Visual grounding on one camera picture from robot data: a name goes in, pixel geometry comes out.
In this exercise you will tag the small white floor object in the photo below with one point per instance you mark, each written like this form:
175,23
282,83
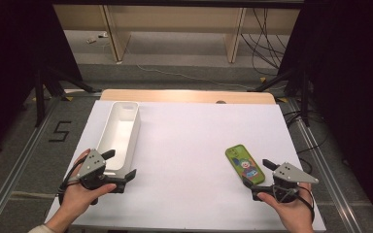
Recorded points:
91,40
103,34

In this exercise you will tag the white plastic bin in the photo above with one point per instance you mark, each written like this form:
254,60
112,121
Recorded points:
119,136

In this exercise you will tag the person's right hand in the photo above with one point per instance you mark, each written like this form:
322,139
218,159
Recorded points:
296,213

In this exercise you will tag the green clown print phone case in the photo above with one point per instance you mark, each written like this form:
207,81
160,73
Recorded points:
244,163

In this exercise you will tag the aluminium floor rail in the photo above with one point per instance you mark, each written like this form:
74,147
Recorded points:
22,155
323,168

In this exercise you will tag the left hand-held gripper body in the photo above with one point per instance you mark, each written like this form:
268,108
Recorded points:
90,163

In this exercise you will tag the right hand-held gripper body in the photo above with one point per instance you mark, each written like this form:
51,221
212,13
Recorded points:
288,173

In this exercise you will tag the black curtain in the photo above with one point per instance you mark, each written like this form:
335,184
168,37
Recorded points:
353,81
9,64

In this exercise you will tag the light wooden shelf unit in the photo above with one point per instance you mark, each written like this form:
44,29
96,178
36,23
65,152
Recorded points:
175,19

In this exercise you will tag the person's left hand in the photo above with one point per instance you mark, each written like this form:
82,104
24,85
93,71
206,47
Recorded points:
76,197

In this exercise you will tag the white table cover sheet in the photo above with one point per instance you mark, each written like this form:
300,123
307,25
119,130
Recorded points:
181,155

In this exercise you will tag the black metal stand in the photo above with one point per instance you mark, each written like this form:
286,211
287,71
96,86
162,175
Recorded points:
304,97
40,97

